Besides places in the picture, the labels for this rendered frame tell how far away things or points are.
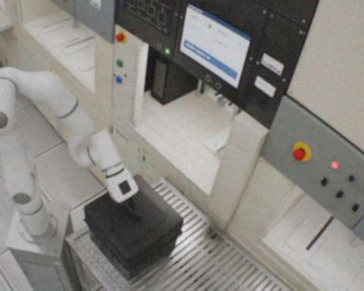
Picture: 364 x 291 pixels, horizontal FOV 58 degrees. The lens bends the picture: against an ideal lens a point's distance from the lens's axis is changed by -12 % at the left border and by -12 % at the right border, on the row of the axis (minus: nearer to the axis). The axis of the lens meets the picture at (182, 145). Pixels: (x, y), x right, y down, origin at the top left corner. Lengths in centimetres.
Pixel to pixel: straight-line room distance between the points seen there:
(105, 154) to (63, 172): 157
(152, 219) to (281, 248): 59
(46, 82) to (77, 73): 126
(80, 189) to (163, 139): 106
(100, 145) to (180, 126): 74
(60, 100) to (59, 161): 185
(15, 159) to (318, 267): 130
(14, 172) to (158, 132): 89
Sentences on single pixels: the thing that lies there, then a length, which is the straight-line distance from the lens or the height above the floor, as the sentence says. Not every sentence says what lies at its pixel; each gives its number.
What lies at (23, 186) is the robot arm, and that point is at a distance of 132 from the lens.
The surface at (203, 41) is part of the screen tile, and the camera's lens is 131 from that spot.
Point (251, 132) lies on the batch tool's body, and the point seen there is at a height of 139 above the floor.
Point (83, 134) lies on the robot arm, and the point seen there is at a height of 135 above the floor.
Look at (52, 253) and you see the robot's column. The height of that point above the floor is 76.
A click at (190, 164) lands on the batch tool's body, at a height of 87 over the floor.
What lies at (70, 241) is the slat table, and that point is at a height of 76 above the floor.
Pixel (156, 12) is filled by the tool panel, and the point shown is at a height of 157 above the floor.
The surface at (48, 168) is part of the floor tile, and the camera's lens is 290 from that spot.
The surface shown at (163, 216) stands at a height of 101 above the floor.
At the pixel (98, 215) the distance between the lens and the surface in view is 142.
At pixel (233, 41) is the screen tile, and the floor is 163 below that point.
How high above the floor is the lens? 221
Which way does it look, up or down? 46 degrees down
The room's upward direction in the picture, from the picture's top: 11 degrees clockwise
